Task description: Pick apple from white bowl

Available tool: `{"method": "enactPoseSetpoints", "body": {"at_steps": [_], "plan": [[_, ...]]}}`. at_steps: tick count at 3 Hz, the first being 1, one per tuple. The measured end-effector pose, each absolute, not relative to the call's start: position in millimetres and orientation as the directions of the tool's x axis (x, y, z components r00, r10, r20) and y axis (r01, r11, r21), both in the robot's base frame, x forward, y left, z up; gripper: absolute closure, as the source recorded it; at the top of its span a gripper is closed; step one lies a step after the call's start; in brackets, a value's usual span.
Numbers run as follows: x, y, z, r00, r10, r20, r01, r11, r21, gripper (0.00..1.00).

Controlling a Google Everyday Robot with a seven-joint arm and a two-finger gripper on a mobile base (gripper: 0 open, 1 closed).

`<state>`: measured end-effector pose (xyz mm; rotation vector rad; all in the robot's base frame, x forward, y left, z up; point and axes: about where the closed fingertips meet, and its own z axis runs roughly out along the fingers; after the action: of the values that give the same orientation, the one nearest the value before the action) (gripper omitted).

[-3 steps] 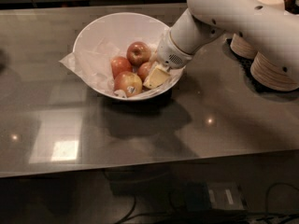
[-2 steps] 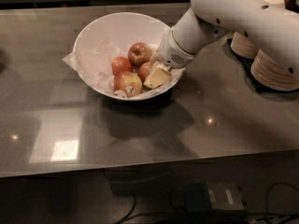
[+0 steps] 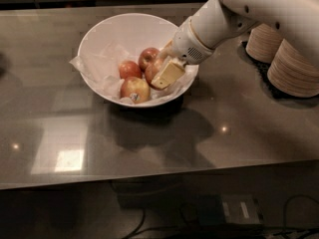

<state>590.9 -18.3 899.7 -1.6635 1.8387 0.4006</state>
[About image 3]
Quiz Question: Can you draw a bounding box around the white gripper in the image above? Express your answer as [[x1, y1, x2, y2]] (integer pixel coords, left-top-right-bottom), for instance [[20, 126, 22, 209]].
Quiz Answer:
[[151, 17, 214, 90]]

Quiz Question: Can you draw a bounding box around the red apple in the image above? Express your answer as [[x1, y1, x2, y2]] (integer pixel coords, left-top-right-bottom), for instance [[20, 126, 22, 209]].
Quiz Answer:
[[139, 47, 160, 71], [118, 60, 143, 79], [145, 59, 163, 90]]

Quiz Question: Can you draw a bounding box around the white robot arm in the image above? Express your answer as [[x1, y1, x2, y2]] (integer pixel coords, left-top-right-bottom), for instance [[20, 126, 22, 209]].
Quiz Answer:
[[152, 0, 319, 90]]

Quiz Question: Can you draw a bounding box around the front apple with sticker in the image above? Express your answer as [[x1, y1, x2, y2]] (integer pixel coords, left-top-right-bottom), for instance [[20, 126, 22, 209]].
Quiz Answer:
[[120, 77, 151, 104]]

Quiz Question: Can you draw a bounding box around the white round bowl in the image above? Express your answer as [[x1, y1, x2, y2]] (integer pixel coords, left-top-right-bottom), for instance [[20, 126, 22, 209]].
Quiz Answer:
[[77, 12, 199, 109]]

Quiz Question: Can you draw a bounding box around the back paper bowl stack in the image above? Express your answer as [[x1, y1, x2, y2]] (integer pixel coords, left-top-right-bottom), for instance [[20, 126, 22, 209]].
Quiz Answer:
[[246, 24, 283, 64]]

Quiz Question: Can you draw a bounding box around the paper bowl stack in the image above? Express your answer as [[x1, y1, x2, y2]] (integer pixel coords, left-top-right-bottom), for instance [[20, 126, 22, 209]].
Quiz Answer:
[[246, 24, 283, 64], [267, 40, 319, 98]]

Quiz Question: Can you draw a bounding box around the front paper bowl stack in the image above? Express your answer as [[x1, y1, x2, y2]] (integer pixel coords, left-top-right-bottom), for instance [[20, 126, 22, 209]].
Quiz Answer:
[[267, 40, 319, 98]]

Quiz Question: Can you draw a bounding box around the white paper liner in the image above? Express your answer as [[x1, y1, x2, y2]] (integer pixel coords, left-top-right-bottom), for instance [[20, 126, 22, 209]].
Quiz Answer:
[[70, 43, 198, 108]]

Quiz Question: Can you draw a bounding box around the black mat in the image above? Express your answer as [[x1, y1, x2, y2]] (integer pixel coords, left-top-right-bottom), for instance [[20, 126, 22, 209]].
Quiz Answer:
[[241, 41, 319, 109]]

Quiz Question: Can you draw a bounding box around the dark box under table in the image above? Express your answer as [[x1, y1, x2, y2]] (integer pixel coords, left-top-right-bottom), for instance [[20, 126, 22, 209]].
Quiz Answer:
[[196, 194, 263, 229]]

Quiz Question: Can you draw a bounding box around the black cable on floor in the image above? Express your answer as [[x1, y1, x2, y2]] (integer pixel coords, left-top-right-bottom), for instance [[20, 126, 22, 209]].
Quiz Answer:
[[121, 194, 319, 239]]

